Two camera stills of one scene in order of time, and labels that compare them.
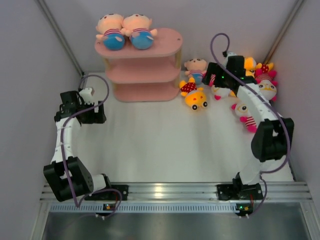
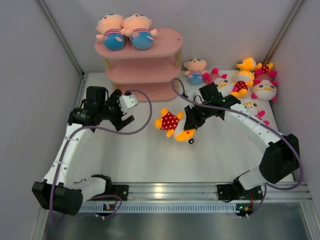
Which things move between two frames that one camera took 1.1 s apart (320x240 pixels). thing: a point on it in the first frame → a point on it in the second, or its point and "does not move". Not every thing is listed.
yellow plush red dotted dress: x=195 y=98 → x=175 y=126
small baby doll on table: x=196 y=69 does not move
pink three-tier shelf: x=151 y=74 does not move
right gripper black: x=215 y=70 → x=192 y=122
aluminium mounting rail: x=196 y=191 does not move
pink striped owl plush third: x=267 y=84 does not move
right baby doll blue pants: x=137 y=27 does not move
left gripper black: x=95 y=117 → x=117 y=122
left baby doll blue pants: x=113 y=38 does not move
